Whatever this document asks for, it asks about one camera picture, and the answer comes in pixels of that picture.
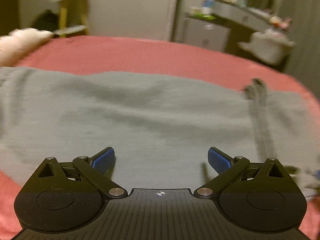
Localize grey sweatpants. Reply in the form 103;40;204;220
1;67;317;191

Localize red ribbed bedspread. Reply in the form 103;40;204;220
0;35;320;240

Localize grey upholstered chair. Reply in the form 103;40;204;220
238;29;296;66

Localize grey bedside cabinet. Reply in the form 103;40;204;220
182;17;230;52

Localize pink plush pillow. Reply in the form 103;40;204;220
1;28;54;67

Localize yellow round side table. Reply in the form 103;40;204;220
50;0;89;38

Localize black bag on floor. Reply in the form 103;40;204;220
30;9;59;32

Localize grey dressing table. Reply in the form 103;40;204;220
212;0;293;55

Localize blue white box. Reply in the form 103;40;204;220
201;0;214;15

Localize white standing panel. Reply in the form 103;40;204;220
165;0;182;42

